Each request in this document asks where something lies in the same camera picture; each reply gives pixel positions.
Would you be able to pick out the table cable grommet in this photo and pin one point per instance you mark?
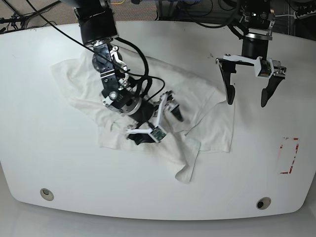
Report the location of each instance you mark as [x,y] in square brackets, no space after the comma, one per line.
[263,203]
[46,194]

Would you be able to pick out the black tripod stand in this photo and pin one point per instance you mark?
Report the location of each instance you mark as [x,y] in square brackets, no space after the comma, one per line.
[17,21]

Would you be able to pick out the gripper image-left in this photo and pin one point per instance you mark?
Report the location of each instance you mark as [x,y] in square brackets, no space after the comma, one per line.
[152,114]

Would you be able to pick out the right table cable grommet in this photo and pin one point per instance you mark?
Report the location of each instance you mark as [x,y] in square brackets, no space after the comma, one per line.
[263,203]

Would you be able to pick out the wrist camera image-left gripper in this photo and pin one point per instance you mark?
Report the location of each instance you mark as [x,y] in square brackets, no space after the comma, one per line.
[157,134]

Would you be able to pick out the white printed T-shirt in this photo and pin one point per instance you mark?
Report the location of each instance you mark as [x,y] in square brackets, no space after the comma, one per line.
[208,120]

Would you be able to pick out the white power strip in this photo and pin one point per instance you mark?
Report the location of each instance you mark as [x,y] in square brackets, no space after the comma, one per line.
[304,12]

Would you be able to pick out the red tape rectangle marking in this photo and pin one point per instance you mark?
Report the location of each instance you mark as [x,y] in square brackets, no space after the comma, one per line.
[287,155]

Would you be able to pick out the left table cable grommet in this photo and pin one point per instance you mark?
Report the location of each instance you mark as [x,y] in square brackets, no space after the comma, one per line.
[46,194]

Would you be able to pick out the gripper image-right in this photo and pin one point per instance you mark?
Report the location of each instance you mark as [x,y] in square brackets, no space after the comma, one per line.
[253,46]

